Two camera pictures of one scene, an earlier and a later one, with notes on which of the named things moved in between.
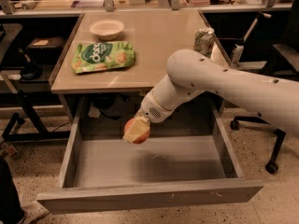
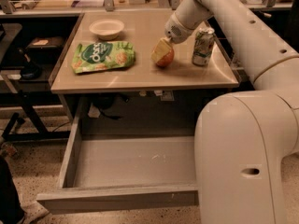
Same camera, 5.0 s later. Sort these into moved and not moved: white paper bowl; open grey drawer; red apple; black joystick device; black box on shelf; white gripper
Moved: white gripper; red apple
Not moved: white paper bowl; open grey drawer; black box on shelf; black joystick device
